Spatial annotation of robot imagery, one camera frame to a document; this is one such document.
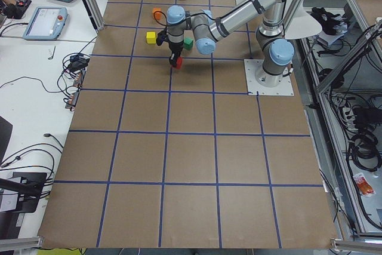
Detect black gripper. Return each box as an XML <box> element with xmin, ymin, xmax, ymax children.
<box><xmin>168</xmin><ymin>33</ymin><xmax>184</xmax><ymax>66</ymax></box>

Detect red block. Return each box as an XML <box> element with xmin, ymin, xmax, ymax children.
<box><xmin>172</xmin><ymin>57</ymin><xmax>183</xmax><ymax>69</ymax></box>

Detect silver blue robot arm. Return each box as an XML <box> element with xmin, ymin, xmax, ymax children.
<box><xmin>157</xmin><ymin>0</ymin><xmax>294</xmax><ymax>76</ymax></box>

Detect green block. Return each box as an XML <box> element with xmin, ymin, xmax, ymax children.
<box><xmin>183</xmin><ymin>37</ymin><xmax>194</xmax><ymax>51</ymax></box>

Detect yellow block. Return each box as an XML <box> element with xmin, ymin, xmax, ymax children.
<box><xmin>146</xmin><ymin>31</ymin><xmax>157</xmax><ymax>44</ymax></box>

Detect orange block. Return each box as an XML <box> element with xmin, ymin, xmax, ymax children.
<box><xmin>152</xmin><ymin>7</ymin><xmax>162</xmax><ymax>20</ymax></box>

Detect allen key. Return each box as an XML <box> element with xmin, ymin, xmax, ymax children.
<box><xmin>48</xmin><ymin>46</ymin><xmax>56</xmax><ymax>60</ymax></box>

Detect lower teach pendant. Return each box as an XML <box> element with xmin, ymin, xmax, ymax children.
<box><xmin>23</xmin><ymin>7</ymin><xmax>67</xmax><ymax>41</ymax></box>

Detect black monitor stand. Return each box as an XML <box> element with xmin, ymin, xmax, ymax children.
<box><xmin>1</xmin><ymin>172</ymin><xmax>47</xmax><ymax>213</ymax></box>

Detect orange snack packet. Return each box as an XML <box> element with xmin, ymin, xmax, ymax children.
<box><xmin>353</xmin><ymin>173</ymin><xmax>375</xmax><ymax>196</ymax></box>

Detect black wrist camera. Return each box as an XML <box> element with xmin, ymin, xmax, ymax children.
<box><xmin>156</xmin><ymin>29</ymin><xmax>168</xmax><ymax>46</ymax></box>

